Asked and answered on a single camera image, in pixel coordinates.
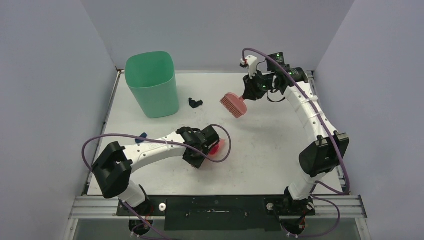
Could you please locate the green plastic waste bin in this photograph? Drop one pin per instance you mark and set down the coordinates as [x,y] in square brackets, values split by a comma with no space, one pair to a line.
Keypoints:
[151,78]

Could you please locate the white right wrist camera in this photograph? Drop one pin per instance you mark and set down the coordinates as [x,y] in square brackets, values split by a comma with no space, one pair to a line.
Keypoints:
[250,63]

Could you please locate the pink plastic dustpan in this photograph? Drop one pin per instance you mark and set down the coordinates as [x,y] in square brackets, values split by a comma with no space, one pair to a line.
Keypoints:
[221,144]

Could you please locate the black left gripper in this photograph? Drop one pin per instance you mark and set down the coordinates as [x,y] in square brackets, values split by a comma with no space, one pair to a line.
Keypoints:
[196,163]

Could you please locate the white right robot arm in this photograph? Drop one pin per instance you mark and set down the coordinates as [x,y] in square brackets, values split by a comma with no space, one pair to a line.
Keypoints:
[325,146]

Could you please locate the small dark blue paper scrap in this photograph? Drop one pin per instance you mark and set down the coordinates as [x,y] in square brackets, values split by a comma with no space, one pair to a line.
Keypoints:
[141,138]

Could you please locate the pink plastic hand brush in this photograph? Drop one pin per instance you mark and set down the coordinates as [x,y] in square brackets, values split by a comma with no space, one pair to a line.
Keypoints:
[234,104]

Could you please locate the red paper scrap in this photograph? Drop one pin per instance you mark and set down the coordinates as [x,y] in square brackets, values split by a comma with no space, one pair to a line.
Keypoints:
[214,150]

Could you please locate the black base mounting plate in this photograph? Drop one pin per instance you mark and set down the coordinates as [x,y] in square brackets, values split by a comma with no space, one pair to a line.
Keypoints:
[221,212]

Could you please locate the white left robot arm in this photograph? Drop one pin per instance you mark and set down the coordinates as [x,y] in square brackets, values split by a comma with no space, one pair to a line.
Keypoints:
[115,165]

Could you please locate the aluminium frame rail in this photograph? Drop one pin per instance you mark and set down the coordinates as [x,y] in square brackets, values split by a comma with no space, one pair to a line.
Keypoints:
[97,208]

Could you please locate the black paper scrap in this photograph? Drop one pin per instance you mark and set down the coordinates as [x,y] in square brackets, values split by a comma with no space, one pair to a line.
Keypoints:
[195,103]

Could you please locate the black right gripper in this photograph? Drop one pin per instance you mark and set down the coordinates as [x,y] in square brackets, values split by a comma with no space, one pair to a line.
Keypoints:
[249,91]

